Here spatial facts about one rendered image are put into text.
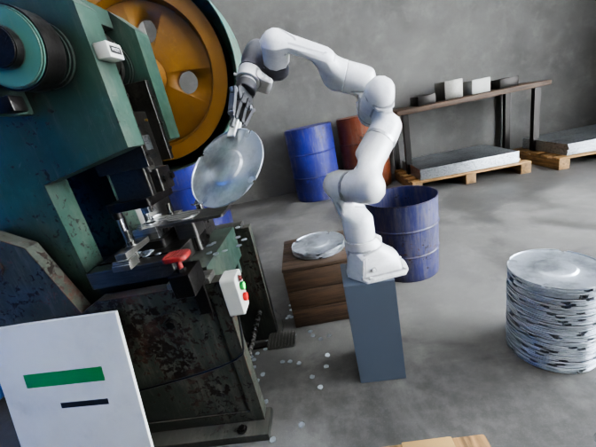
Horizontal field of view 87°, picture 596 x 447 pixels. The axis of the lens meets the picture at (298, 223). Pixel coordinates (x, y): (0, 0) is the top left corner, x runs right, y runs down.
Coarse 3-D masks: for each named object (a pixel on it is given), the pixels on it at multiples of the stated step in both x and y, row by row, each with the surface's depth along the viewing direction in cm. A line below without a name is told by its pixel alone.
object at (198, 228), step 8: (200, 208) 125; (208, 208) 122; (216, 208) 119; (224, 208) 117; (176, 216) 118; (184, 216) 115; (192, 216) 115; (200, 216) 113; (208, 216) 111; (216, 216) 111; (160, 224) 114; (168, 224) 113; (176, 224) 113; (184, 224) 115; (192, 224) 115; (200, 224) 120; (176, 232) 116; (184, 232) 116; (192, 232) 116; (200, 232) 119; (192, 240) 117; (200, 240) 118; (208, 240) 125; (200, 248) 118
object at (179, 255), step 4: (172, 252) 89; (176, 252) 88; (180, 252) 88; (184, 252) 87; (188, 252) 88; (164, 256) 87; (168, 256) 87; (172, 256) 86; (176, 256) 85; (180, 256) 85; (184, 256) 85; (164, 260) 85; (168, 260) 85; (172, 260) 85; (176, 260) 85; (180, 260) 85; (176, 264) 88; (180, 264) 88; (180, 268) 88
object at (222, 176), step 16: (240, 128) 105; (224, 144) 107; (240, 144) 103; (256, 144) 99; (208, 160) 108; (224, 160) 103; (240, 160) 100; (256, 160) 97; (192, 176) 108; (208, 176) 105; (224, 176) 100; (240, 176) 97; (256, 176) 94; (192, 192) 105; (208, 192) 102; (224, 192) 98; (240, 192) 95
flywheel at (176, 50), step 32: (96, 0) 125; (128, 0) 127; (160, 0) 125; (160, 32) 131; (192, 32) 130; (160, 64) 134; (192, 64) 134; (224, 64) 131; (192, 96) 139; (224, 96) 135; (192, 128) 143
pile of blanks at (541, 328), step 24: (528, 288) 110; (528, 312) 113; (552, 312) 107; (576, 312) 103; (528, 336) 117; (552, 336) 110; (576, 336) 106; (528, 360) 119; (552, 360) 113; (576, 360) 110
